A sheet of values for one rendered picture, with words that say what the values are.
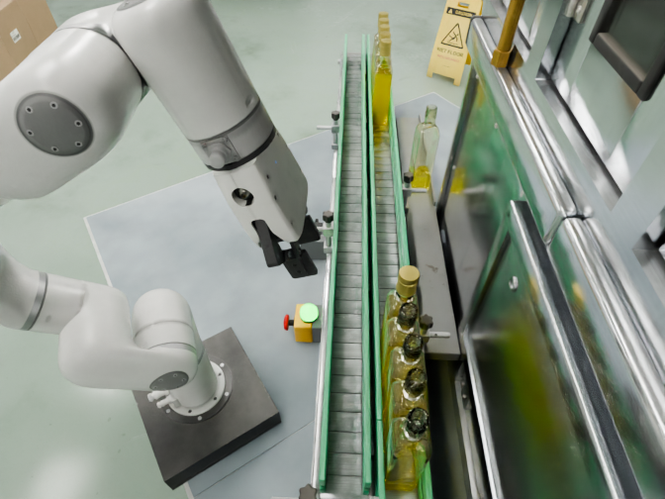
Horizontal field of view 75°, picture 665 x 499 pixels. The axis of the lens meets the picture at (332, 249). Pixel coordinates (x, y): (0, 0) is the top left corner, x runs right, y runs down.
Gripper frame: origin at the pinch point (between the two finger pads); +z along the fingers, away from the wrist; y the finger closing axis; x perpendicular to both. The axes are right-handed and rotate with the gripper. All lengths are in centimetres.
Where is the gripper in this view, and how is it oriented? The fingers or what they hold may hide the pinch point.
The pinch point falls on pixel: (302, 247)
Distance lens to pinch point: 50.9
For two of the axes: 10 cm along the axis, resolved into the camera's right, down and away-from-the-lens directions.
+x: -9.4, 2.0, 2.9
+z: 3.4, 6.4, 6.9
